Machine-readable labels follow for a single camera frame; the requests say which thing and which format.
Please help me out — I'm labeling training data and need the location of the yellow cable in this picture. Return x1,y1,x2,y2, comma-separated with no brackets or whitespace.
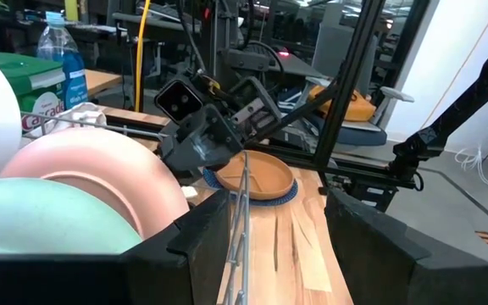
134,0,153,114

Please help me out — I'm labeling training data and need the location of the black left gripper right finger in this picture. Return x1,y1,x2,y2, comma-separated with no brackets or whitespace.
324,188,432,305

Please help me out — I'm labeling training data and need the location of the pale mint plate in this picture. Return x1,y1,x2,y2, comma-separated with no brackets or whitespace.
0,177,144,255

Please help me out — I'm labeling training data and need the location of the grey wire dish rack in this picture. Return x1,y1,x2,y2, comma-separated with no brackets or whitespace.
19,110,252,305

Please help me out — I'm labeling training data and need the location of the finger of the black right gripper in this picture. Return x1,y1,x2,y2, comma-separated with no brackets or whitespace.
158,104,246,180

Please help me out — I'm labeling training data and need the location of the green wipes container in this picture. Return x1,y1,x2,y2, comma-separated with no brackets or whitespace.
0,50,67,133

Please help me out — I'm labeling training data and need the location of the white striped dish towel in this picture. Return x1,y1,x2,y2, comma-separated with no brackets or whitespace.
35,101,108,137

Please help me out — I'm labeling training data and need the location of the orange bag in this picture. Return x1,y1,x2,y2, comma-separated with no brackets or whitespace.
309,84,377,123

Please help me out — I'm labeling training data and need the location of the blue patterned plate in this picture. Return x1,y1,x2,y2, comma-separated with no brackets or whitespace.
202,166,300,208

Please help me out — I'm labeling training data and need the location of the orange divided plate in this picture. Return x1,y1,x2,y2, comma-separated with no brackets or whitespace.
214,149,296,202

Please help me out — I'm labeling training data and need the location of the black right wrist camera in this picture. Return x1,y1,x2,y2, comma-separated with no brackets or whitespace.
153,78,205,125

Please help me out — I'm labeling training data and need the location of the blue dish soap bottle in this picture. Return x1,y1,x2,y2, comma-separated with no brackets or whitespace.
36,11,90,110

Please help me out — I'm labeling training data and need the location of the salmon plate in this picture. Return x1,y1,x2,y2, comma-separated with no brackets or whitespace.
0,126,191,241

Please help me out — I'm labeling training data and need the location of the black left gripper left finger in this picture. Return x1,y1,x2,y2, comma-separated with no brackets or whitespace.
119,188,231,305

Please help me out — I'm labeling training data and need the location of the light wooden desk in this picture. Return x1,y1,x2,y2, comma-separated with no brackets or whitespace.
84,69,123,97

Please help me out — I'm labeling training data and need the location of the black aluminium table frame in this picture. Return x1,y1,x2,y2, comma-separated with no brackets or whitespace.
99,0,434,200

